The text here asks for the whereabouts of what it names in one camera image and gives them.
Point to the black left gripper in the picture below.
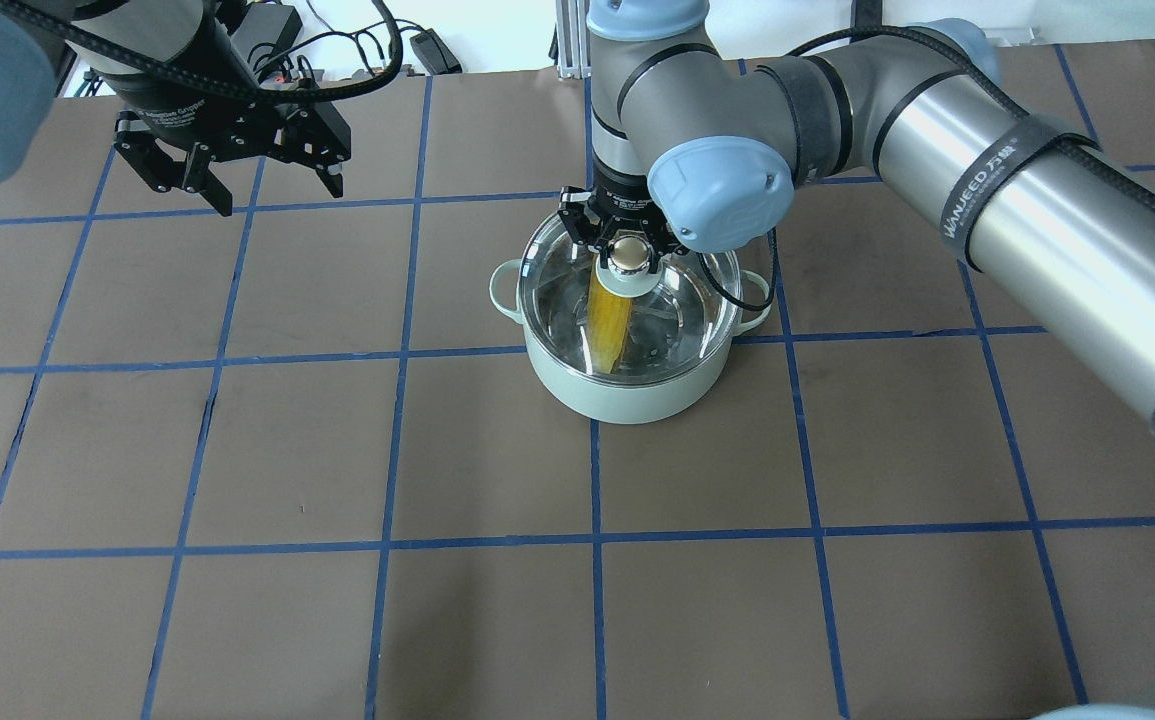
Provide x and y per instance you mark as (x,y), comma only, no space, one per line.
(174,97)

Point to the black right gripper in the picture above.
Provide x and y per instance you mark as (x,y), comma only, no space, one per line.
(620,196)

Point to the yellow corn cob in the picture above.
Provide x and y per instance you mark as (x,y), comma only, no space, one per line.
(608,317)

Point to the glass pot lid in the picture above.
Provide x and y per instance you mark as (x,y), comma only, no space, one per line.
(683,315)

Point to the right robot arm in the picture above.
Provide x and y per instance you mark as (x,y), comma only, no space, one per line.
(697,159)

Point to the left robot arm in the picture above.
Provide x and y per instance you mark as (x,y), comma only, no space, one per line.
(225,40)

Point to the mint green electric pot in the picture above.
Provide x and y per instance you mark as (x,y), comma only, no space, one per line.
(619,404)

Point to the black power adapter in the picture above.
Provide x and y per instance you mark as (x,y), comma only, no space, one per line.
(433,54)

